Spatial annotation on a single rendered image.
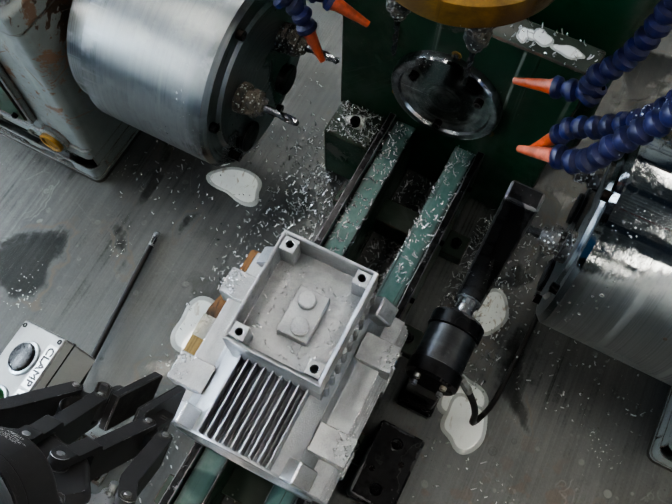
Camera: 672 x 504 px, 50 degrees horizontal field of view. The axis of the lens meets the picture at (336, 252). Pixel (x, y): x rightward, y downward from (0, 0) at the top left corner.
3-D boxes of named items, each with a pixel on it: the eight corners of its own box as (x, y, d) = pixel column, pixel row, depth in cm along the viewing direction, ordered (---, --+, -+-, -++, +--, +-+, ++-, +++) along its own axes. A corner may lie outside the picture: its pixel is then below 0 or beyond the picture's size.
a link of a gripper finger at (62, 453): (43, 448, 42) (61, 461, 42) (150, 405, 53) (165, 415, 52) (20, 505, 43) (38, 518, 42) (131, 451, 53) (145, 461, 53)
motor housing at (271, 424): (263, 289, 90) (247, 224, 72) (401, 356, 86) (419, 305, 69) (179, 434, 83) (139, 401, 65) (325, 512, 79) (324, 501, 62)
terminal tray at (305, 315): (286, 256, 75) (281, 227, 68) (377, 299, 73) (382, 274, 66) (228, 356, 71) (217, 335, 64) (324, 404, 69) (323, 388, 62)
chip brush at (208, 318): (244, 246, 105) (244, 244, 104) (274, 260, 104) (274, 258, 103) (172, 370, 98) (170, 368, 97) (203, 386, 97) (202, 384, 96)
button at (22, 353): (31, 345, 73) (19, 337, 72) (49, 354, 72) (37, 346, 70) (13, 370, 72) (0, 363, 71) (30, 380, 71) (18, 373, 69)
